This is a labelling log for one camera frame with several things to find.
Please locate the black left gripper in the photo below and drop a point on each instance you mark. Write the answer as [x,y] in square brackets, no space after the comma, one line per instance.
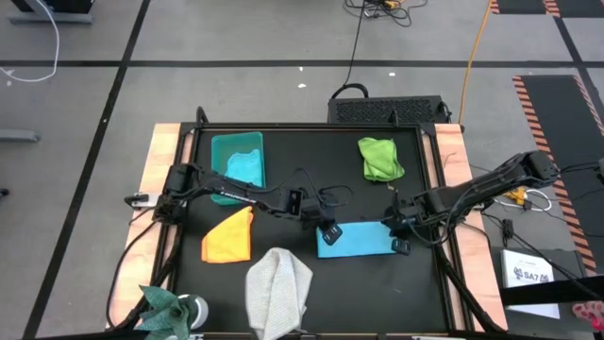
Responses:
[317,215]

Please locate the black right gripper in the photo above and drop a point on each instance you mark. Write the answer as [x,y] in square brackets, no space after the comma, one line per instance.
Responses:
[403,219]

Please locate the sky blue microfiber towel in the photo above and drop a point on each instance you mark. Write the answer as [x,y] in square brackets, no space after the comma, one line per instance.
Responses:
[358,241]

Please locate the grey waffle-weave towel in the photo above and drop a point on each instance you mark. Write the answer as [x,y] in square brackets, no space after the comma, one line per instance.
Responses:
[278,293]

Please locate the lime green microfiber towel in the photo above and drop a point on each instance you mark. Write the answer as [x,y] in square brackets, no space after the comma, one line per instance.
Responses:
[380,158]

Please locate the teal microfiber towel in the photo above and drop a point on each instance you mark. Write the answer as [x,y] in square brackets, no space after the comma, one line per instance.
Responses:
[245,167]

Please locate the teal plastic bin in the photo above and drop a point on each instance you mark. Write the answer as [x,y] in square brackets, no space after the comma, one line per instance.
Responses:
[222,151]

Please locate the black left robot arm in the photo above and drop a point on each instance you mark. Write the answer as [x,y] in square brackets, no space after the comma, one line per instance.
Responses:
[236,193]

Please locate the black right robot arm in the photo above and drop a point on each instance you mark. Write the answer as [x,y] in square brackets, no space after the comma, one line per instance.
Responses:
[481,186]

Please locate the orange microfiber towel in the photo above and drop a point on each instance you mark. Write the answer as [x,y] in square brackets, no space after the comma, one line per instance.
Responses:
[229,238]

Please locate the black power adapter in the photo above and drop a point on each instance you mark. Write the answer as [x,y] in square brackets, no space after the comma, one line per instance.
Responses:
[508,229]

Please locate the white SA7 printed sheet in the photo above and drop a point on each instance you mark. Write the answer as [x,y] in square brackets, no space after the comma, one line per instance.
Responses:
[521,262]

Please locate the yellow power splitter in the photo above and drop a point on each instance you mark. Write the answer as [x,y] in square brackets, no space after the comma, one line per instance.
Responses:
[518,196]

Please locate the black perforated computer case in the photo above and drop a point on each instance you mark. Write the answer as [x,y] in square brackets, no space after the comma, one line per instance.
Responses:
[377,111]

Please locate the dark green cloth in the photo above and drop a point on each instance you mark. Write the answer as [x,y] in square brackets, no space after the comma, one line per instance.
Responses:
[165,314]

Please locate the black hazard-striped floor mat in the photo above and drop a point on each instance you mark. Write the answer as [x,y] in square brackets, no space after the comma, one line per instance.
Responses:
[519,5]
[580,7]
[552,123]

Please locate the pink patterned object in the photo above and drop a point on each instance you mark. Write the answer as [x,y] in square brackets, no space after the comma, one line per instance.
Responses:
[590,314]

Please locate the grey desk foot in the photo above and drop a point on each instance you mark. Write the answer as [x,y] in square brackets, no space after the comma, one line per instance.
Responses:
[47,19]
[19,135]

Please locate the black caster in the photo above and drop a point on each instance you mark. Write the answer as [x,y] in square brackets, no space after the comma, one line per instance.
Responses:
[4,192]

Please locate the black table frame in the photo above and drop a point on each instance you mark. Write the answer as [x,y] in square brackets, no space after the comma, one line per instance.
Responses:
[307,126]

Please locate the black frame bar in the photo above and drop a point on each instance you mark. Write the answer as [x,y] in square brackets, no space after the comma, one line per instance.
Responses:
[557,290]

